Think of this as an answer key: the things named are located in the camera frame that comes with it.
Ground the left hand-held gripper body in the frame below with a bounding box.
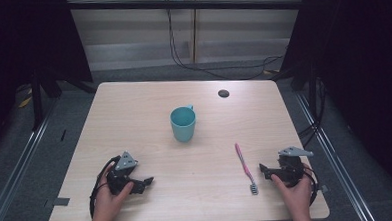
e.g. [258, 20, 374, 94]
[105, 150, 148, 196]

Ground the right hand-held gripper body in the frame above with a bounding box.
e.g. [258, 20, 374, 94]
[269, 145, 316, 189]

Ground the pink toothbrush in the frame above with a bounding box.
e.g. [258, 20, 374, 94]
[234, 142, 260, 197]

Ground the teal plastic cup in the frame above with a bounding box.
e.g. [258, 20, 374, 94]
[169, 104, 198, 144]

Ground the person's left hand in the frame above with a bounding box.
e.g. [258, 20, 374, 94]
[91, 162, 137, 221]

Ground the person's right hand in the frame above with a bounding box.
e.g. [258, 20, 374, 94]
[269, 162, 315, 219]

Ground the black metal stand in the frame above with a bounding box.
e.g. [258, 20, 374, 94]
[29, 67, 65, 132]
[290, 59, 321, 120]

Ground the yellow floor tape piece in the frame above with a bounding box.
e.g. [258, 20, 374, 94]
[17, 96, 34, 109]

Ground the black curtain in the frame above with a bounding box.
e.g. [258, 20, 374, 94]
[0, 0, 97, 157]
[274, 0, 392, 206]

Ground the black horizontal bar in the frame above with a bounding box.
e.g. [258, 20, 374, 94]
[66, 0, 305, 21]

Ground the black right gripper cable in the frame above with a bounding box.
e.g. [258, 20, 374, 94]
[300, 162, 321, 208]

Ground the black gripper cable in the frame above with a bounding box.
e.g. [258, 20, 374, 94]
[300, 162, 321, 208]
[87, 155, 125, 219]

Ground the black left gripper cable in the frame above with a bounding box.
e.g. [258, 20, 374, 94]
[87, 155, 125, 219]

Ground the bundle of black floor cables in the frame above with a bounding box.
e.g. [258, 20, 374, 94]
[295, 78, 331, 149]

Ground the metal floor rail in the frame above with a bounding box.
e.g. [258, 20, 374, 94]
[0, 98, 64, 221]
[294, 88, 377, 221]

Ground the black wall cable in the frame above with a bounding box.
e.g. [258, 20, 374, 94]
[166, 3, 286, 85]

